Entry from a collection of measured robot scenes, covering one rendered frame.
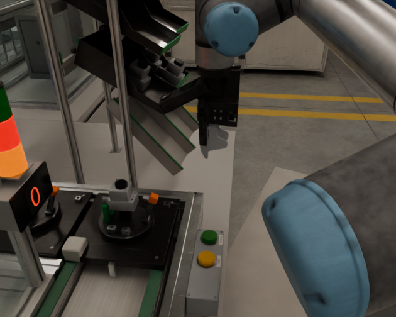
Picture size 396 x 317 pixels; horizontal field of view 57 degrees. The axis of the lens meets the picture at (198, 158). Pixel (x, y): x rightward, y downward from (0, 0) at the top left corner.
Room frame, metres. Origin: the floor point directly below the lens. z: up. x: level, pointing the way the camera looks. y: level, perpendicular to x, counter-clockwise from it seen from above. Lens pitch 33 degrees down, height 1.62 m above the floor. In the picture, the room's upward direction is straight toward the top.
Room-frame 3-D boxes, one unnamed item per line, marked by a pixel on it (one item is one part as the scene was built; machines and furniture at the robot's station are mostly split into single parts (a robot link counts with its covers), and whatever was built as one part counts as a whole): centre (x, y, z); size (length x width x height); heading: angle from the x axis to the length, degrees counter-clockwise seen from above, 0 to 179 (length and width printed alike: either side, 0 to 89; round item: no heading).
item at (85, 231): (0.70, 0.18, 0.96); 0.24 x 0.24 x 0.02; 83
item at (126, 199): (0.70, 0.19, 1.07); 0.08 x 0.04 x 0.07; 83
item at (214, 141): (0.68, -0.03, 1.22); 0.06 x 0.03 x 0.09; 83
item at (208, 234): (0.66, -0.03, 0.96); 0.04 x 0.04 x 0.02
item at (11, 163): (0.53, 0.32, 1.29); 0.05 x 0.05 x 0.05
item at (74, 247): (0.61, 0.29, 0.97); 0.05 x 0.05 x 0.04; 83
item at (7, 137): (0.53, 0.32, 1.34); 0.05 x 0.05 x 0.05
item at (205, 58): (0.70, -0.03, 1.41); 0.08 x 0.08 x 0.05
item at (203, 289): (0.59, -0.02, 0.93); 0.21 x 0.07 x 0.06; 173
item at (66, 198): (0.73, 0.44, 1.01); 0.24 x 0.24 x 0.13; 83
